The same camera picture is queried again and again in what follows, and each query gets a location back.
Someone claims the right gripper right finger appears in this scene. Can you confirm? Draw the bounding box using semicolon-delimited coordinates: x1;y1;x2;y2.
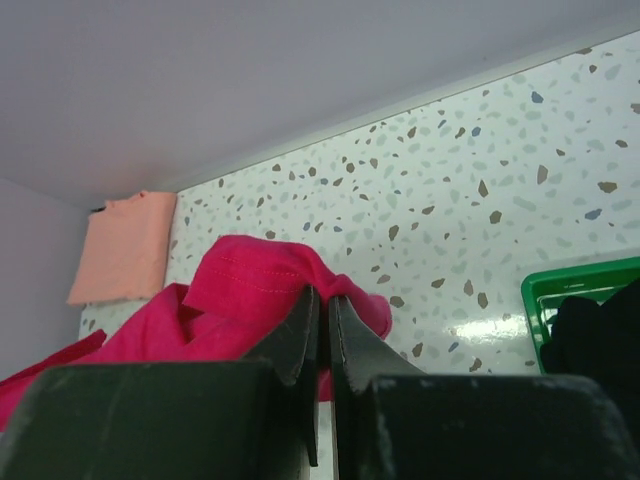
328;297;639;479

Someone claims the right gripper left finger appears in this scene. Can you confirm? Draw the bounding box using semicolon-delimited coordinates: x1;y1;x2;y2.
1;288;320;479

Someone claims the crimson red t-shirt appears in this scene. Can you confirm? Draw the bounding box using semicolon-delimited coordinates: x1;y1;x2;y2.
1;235;392;425

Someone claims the green plastic bin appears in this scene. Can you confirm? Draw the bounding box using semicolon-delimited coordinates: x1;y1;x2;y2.
520;256;639;374

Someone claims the folded peach t-shirt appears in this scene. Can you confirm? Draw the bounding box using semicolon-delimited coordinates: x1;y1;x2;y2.
67;191;177;306

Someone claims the black garment in bin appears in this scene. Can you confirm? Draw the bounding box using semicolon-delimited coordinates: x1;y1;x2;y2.
540;280;639;394

